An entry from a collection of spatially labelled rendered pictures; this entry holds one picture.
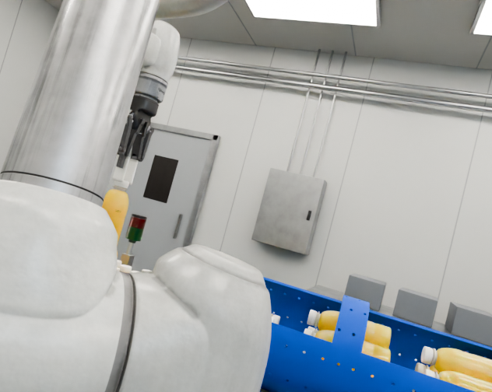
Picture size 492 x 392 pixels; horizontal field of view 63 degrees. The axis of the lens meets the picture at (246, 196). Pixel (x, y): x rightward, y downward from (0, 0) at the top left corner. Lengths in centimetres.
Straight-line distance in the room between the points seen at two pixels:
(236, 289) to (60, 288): 16
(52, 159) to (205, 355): 23
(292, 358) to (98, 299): 66
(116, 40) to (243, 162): 429
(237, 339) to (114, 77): 30
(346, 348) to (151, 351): 64
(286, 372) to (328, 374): 9
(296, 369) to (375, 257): 342
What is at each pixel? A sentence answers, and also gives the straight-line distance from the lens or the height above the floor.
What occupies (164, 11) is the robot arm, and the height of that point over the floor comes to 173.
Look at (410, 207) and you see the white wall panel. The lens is 438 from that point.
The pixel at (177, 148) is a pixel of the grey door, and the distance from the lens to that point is 508.
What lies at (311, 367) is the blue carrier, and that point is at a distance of 98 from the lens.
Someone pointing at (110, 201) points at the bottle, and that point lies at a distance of 111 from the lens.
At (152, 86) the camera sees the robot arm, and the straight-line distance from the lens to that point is 113.
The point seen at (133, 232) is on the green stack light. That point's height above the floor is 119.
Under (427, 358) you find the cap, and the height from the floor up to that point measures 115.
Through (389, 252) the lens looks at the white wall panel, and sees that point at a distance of 434.
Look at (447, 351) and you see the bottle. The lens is 113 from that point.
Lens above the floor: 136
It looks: 3 degrees up
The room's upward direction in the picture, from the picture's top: 15 degrees clockwise
